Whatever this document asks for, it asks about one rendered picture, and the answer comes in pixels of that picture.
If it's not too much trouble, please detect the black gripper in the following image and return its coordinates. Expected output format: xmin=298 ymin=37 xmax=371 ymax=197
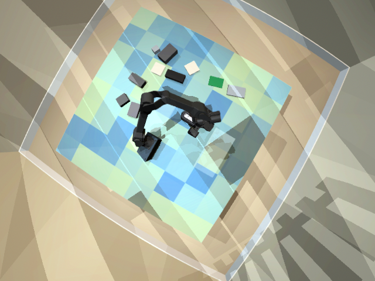
xmin=188 ymin=124 xmax=203 ymax=138

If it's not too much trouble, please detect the flat green rectangular block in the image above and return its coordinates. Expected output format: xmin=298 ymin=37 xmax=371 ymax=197
xmin=208 ymin=76 xmax=224 ymax=88

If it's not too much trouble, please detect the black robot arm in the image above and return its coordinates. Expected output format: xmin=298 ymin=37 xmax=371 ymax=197
xmin=132 ymin=90 xmax=221 ymax=150

